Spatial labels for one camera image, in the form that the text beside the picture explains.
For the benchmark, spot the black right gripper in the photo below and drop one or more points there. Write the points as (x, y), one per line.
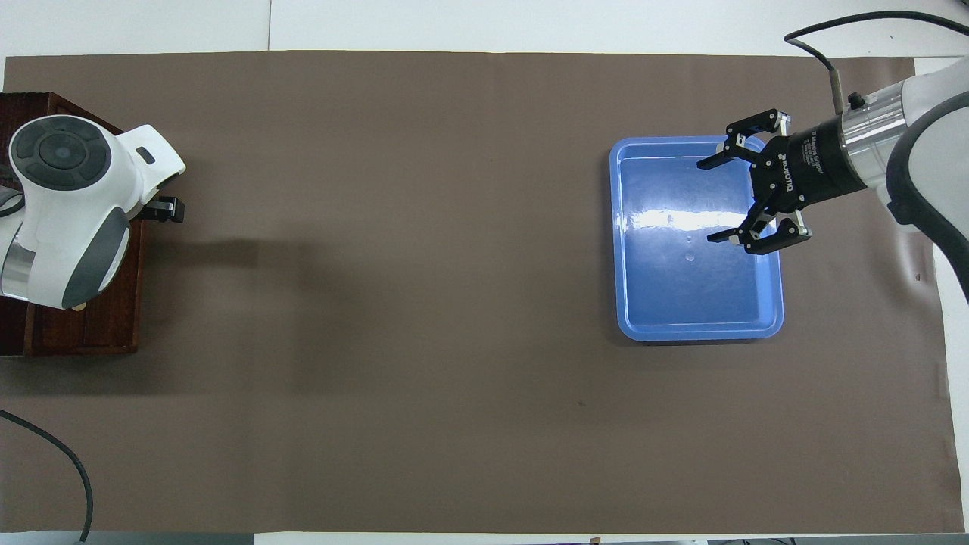
(814, 163)

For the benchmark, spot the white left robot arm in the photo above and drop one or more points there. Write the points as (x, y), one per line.
(68, 219)

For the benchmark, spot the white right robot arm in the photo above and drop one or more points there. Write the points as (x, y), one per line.
(931, 129)

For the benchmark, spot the dark wooden drawer cabinet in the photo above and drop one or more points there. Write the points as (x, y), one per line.
(125, 288)

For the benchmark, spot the blue plastic tray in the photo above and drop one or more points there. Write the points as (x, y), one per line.
(681, 295)

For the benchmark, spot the brown table mat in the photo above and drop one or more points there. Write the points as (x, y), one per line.
(454, 303)

